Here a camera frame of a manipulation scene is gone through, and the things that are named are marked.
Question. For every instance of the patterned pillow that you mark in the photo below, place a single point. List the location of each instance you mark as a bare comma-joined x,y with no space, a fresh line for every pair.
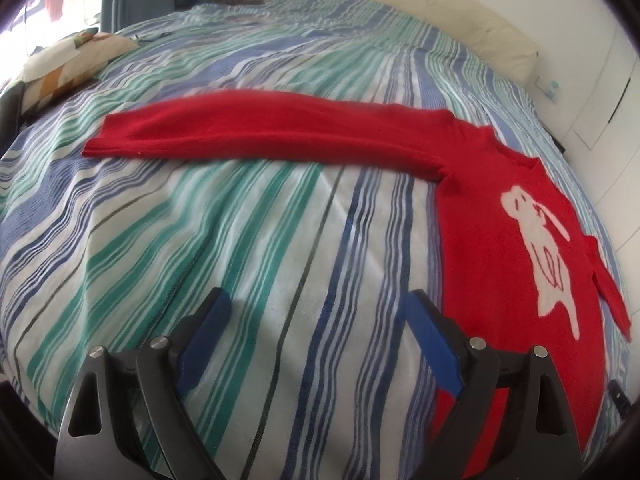
70,67

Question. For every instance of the red sweater with white animal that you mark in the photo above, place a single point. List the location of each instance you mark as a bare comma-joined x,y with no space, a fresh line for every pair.
475,240

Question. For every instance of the dark object beside bed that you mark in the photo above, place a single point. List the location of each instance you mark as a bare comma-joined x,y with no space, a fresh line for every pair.
9,115

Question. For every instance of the small black object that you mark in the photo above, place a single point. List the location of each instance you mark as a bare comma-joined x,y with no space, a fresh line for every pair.
620,397

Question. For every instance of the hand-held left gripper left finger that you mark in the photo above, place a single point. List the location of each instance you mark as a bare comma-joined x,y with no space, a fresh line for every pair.
202,345

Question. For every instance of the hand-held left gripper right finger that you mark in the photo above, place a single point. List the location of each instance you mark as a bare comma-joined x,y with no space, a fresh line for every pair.
434,350

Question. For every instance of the blue wall sticker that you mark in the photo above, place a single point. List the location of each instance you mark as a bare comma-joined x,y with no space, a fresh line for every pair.
551,89

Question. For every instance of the cream padded headboard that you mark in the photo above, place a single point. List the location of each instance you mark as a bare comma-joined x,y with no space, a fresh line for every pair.
450,15

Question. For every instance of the white wardrobe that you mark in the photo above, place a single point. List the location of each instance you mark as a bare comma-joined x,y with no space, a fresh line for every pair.
600,125

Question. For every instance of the striped bed sheet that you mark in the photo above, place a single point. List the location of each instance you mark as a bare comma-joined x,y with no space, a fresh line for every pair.
210,240

